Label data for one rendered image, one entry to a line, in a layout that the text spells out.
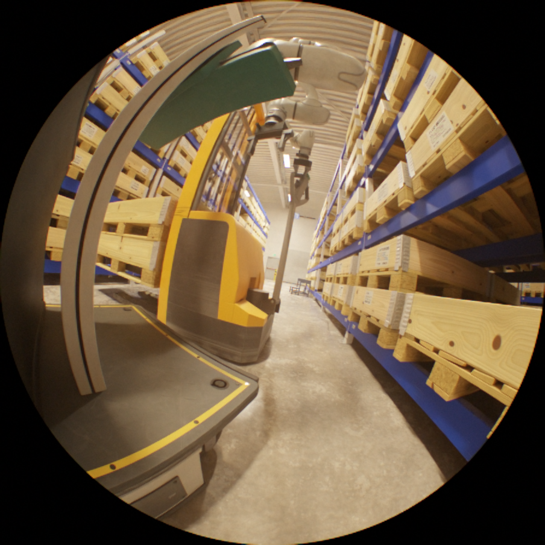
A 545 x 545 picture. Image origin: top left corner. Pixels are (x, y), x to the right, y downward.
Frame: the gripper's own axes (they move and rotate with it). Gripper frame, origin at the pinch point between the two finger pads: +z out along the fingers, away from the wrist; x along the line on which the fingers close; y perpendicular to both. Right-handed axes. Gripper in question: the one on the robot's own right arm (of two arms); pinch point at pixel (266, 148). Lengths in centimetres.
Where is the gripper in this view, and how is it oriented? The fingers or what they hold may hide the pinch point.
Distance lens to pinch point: 73.6
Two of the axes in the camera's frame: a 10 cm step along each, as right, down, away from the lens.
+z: -1.9, 9.8, 0.0
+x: 9.0, 1.7, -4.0
